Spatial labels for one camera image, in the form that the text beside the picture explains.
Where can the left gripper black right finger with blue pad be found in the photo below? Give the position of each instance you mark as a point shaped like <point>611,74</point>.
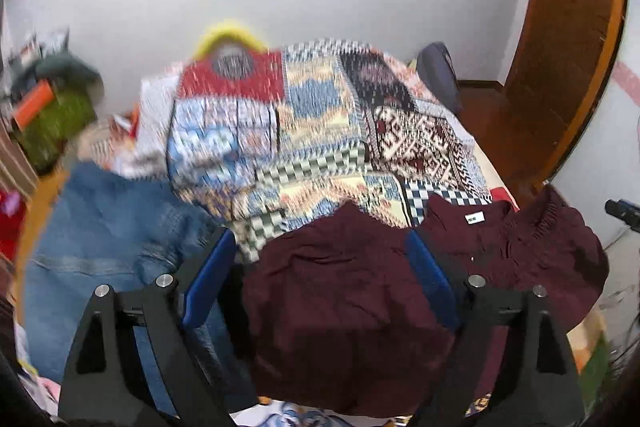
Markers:
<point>537,381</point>

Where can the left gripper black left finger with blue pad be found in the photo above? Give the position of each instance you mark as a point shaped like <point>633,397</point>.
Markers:
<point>104,382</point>

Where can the maroon button-down shirt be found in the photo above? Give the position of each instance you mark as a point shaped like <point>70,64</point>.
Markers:
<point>343,316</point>

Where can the folded blue denim jeans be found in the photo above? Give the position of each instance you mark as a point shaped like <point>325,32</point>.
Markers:
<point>106,229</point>

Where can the wooden door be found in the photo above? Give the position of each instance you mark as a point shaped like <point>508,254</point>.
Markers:
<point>559,71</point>

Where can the dark grey backpack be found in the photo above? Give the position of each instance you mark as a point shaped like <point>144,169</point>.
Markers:
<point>435,68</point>

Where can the green fabric pile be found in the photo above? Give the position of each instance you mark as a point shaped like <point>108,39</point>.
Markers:
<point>45,138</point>

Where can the colourful patchwork bedspread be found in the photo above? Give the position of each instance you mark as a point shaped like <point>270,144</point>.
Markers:
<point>267,142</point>

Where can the orange box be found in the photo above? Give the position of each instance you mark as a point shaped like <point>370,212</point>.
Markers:
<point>32,104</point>

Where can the dark teal plush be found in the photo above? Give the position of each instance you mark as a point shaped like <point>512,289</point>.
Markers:
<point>66,71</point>

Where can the yellow printed garment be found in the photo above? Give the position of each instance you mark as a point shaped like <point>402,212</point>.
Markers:
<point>228,31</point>

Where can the pink heart wall decoration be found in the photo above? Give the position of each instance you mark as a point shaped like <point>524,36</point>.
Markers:
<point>627,80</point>

